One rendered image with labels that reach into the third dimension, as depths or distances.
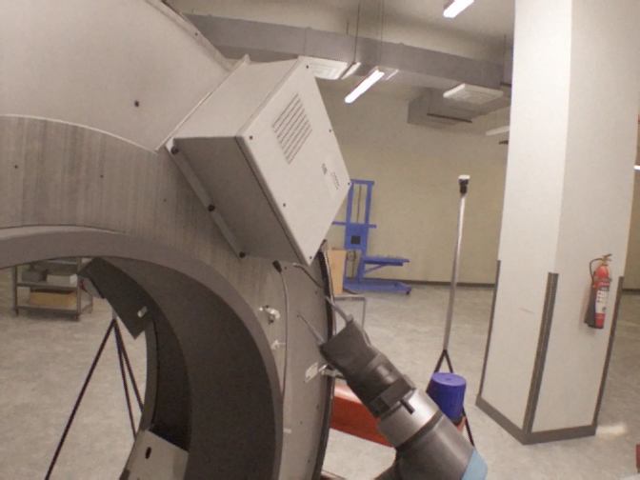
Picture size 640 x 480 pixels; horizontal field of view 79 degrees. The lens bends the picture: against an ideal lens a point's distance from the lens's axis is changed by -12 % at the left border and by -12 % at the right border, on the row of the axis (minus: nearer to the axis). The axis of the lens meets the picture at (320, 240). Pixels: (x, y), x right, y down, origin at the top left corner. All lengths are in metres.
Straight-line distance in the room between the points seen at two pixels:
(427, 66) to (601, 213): 3.30
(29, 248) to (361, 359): 0.47
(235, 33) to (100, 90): 5.08
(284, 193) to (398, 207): 9.45
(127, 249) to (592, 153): 3.27
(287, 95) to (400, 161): 9.49
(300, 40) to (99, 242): 5.24
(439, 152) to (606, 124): 7.19
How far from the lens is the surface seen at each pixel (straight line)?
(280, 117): 0.56
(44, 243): 0.44
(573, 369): 3.65
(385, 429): 0.67
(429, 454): 0.66
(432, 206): 10.33
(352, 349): 0.67
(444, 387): 1.40
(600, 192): 3.52
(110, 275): 0.93
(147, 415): 1.27
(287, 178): 0.58
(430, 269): 10.45
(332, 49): 5.66
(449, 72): 6.11
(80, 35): 0.53
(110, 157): 0.53
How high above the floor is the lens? 1.61
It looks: 4 degrees down
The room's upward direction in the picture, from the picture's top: 5 degrees clockwise
